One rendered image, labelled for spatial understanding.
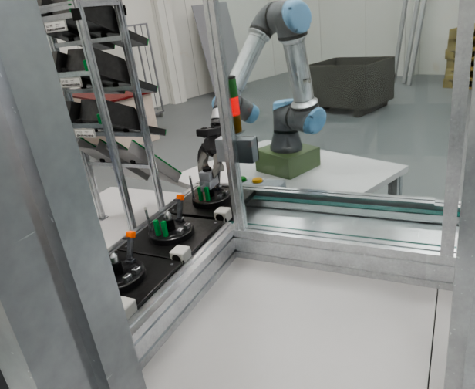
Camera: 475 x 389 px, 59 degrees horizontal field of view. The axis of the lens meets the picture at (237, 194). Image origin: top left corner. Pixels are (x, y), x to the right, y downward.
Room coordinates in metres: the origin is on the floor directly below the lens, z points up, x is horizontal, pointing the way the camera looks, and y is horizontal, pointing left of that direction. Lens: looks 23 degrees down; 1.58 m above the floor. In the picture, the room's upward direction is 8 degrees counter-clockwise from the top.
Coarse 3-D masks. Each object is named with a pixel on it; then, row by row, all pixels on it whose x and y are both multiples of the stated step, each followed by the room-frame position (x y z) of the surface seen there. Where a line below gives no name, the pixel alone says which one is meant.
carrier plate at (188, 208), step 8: (184, 200) 1.43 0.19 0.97; (176, 208) 1.36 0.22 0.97; (184, 208) 1.35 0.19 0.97; (192, 208) 1.34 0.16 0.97; (200, 208) 1.33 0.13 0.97; (208, 208) 1.33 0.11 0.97; (216, 208) 1.32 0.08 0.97; (192, 216) 1.30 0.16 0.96; (200, 216) 1.28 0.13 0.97; (208, 216) 1.27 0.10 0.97; (232, 216) 1.27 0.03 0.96
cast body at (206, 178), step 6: (204, 168) 1.39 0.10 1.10; (210, 168) 1.39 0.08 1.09; (198, 174) 1.38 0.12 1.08; (204, 174) 1.37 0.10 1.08; (210, 174) 1.37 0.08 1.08; (204, 180) 1.37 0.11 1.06; (210, 180) 1.36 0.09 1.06; (216, 180) 1.40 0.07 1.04; (204, 186) 1.36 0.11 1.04; (210, 186) 1.36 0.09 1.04
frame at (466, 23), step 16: (464, 0) 0.88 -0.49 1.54; (464, 16) 0.88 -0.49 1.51; (464, 32) 0.88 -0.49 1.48; (464, 48) 0.88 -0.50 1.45; (464, 64) 0.88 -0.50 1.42; (464, 80) 0.87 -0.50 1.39; (464, 96) 0.87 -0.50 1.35; (464, 112) 0.87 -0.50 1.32; (464, 128) 0.87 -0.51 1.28; (448, 160) 0.88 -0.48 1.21; (448, 176) 0.88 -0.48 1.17; (448, 192) 0.88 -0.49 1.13; (448, 208) 0.88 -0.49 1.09; (448, 224) 0.88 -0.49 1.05; (448, 240) 0.88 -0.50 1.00
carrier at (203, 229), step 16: (144, 208) 1.17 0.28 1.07; (160, 224) 1.22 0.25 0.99; (176, 224) 1.20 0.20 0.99; (192, 224) 1.18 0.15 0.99; (208, 224) 1.21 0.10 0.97; (144, 240) 1.16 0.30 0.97; (160, 240) 1.11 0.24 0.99; (176, 240) 1.11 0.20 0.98; (192, 240) 1.12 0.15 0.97; (160, 256) 1.05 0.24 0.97; (176, 256) 1.02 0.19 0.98
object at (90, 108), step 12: (84, 108) 1.44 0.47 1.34; (96, 108) 1.39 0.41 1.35; (108, 108) 1.38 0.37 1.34; (120, 108) 1.42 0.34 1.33; (132, 108) 1.46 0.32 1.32; (84, 120) 1.42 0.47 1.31; (96, 120) 1.38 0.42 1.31; (120, 120) 1.41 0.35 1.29; (132, 120) 1.45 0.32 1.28; (156, 132) 1.52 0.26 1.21
